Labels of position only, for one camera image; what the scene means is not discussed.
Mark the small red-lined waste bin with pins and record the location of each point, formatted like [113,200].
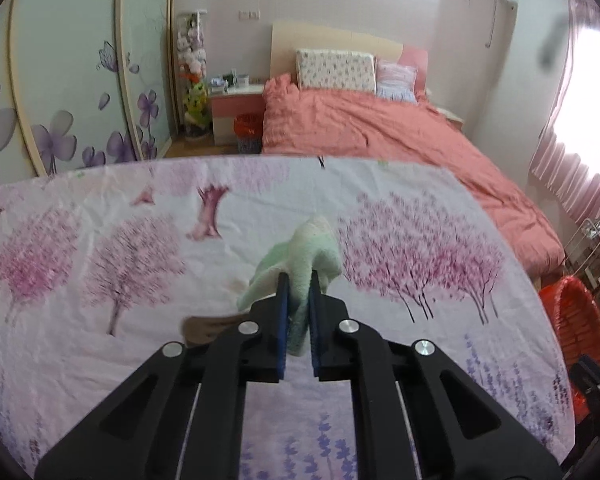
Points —
[247,127]

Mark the green towel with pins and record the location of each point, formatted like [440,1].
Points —
[305,250]

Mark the white cup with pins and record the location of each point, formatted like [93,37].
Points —
[241,80]

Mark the clear plush toy display tower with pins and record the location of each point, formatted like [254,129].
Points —
[192,60]

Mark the beige nightstand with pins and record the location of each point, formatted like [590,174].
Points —
[452,118]

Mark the floral white pillow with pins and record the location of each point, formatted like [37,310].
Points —
[335,70]

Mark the brown cloth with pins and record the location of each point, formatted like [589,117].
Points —
[205,328]

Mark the flower-printed sliding wardrobe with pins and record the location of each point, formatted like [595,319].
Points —
[70,60]

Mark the floral tree printed sheet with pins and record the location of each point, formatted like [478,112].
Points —
[130,200]

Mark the pink striped pillow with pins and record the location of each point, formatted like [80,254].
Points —
[395,80]

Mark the pink curtain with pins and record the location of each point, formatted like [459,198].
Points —
[580,160]

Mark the pink bed duvet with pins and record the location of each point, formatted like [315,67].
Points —
[405,130]

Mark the beige and pink headboard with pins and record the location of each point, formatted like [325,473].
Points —
[330,37]

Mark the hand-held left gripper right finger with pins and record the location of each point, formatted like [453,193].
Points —
[314,320]

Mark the white wall socket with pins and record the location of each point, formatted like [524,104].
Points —
[248,15]

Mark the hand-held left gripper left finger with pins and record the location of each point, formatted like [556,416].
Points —
[281,320]

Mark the red plastic-lined trash basket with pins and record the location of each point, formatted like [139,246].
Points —
[575,320]

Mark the pink and white nightstand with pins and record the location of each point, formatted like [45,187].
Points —
[235,110]

